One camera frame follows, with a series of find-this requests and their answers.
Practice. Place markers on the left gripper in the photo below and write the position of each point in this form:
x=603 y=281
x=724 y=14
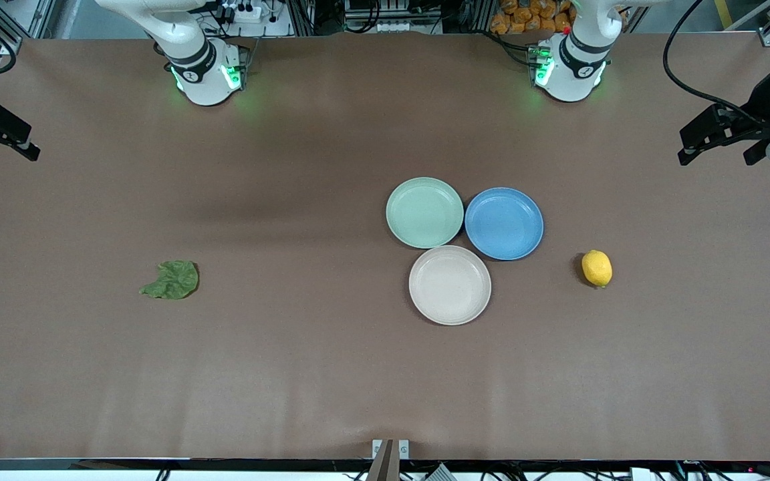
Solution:
x=761 y=109

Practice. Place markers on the yellow lemon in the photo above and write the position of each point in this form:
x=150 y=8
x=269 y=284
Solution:
x=597 y=268

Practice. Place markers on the green lettuce leaf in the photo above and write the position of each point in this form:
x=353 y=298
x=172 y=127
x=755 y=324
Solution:
x=174 y=280

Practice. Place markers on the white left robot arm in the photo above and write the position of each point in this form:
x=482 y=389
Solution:
x=575 y=67

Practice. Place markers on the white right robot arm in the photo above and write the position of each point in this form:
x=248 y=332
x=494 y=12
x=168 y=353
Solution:
x=201 y=73

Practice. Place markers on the bag of oranges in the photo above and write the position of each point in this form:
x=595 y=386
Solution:
x=532 y=17

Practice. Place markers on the blue plate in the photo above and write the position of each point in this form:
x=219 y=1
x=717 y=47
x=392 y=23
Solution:
x=504 y=224

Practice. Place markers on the white power strip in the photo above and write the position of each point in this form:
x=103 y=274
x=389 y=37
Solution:
x=246 y=12

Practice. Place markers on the pale green plate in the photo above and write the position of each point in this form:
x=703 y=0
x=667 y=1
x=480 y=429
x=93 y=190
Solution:
x=424 y=212

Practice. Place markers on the beige plate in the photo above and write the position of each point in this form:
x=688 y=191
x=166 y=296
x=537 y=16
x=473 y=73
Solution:
x=450 y=285

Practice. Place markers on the black electronics rack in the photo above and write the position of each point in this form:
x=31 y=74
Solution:
x=392 y=15

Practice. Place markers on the black table edge rail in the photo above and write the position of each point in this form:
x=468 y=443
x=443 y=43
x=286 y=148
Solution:
x=224 y=464

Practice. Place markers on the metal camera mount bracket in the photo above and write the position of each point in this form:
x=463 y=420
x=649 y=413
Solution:
x=390 y=457

